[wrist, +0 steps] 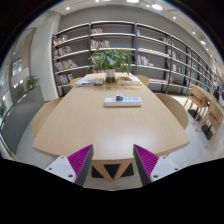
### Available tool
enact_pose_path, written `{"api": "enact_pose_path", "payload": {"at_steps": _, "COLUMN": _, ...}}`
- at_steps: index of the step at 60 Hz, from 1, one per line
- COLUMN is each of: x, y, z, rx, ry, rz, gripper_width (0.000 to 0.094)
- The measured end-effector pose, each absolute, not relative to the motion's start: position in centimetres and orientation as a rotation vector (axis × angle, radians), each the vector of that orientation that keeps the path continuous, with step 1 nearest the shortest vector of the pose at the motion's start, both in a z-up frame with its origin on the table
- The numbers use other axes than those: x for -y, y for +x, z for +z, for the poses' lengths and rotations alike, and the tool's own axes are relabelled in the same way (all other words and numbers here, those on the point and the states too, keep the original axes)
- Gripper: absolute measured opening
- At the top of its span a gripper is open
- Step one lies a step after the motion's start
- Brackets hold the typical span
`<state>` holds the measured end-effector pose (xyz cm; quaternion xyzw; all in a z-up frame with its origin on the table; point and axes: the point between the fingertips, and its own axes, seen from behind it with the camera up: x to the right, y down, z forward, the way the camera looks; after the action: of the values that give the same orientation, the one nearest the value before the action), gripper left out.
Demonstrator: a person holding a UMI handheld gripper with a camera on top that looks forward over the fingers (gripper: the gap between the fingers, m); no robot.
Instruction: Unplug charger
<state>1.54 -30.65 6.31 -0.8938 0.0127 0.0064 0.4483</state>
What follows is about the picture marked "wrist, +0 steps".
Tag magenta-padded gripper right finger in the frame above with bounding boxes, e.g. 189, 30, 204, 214
133, 144, 183, 186

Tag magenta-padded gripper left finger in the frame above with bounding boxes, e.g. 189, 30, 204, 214
44, 144, 95, 187

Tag grey partition panel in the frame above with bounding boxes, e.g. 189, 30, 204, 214
0, 84, 46, 154

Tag white power strip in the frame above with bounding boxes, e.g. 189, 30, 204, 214
103, 96, 144, 108

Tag wooden side table set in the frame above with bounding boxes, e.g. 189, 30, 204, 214
183, 83, 224, 141

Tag white book stack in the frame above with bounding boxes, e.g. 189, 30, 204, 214
75, 77, 105, 88

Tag small green floor plant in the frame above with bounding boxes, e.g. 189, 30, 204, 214
25, 74, 40, 91

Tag person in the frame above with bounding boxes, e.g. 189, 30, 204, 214
213, 84, 224, 103

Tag green potted plant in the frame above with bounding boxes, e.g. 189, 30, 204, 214
87, 47, 135, 84

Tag grey bookshelf unit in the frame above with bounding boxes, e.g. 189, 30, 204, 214
51, 20, 223, 98

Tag ceiling lights group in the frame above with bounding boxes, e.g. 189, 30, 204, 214
64, 0, 208, 46

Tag wooden table leg frame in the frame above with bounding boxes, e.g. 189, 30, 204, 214
90, 157, 135, 182

